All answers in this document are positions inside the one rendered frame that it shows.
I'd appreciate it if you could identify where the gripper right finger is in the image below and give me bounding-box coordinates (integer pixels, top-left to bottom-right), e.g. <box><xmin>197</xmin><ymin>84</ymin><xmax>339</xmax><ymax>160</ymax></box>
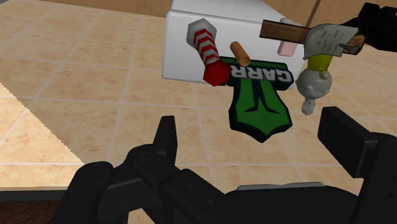
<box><xmin>317</xmin><ymin>106</ymin><xmax>397</xmax><ymax>224</ymax></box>

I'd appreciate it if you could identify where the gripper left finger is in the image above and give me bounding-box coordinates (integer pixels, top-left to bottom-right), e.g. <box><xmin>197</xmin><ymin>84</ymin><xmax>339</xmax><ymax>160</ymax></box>
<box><xmin>51</xmin><ymin>116</ymin><xmax>229</xmax><ymax>224</ymax></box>

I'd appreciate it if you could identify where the grey yellow figure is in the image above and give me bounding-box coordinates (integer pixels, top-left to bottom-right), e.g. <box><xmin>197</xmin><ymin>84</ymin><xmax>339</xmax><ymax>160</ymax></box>
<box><xmin>295</xmin><ymin>54</ymin><xmax>335</xmax><ymax>116</ymax></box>

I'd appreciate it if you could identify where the green black shield emblem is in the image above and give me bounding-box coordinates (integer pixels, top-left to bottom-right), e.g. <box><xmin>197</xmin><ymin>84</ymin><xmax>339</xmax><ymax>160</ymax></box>
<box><xmin>220</xmin><ymin>55</ymin><xmax>294</xmax><ymax>144</ymax></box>

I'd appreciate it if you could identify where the pink block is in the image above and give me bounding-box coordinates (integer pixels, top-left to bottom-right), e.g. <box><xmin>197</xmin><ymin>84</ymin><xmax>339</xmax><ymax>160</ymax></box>
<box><xmin>277</xmin><ymin>17</ymin><xmax>302</xmax><ymax>57</ymax></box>

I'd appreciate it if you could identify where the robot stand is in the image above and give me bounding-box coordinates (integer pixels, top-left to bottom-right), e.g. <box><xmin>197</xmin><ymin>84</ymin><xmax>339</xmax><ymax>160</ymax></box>
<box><xmin>338</xmin><ymin>2</ymin><xmax>397</xmax><ymax>53</ymax></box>

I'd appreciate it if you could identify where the white box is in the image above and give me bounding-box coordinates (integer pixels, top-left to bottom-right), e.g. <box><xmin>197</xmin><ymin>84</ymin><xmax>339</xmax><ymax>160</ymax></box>
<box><xmin>162</xmin><ymin>0</ymin><xmax>307</xmax><ymax>92</ymax></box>

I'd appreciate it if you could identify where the orange brown cylinder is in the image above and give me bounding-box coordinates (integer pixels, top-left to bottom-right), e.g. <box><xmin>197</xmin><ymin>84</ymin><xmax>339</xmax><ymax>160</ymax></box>
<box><xmin>229</xmin><ymin>41</ymin><xmax>251</xmax><ymax>67</ymax></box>

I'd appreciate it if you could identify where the red white striped hexagonal stick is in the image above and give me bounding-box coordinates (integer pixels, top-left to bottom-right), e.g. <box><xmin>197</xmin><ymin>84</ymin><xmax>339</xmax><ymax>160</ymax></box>
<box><xmin>186</xmin><ymin>17</ymin><xmax>232</xmax><ymax>87</ymax></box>

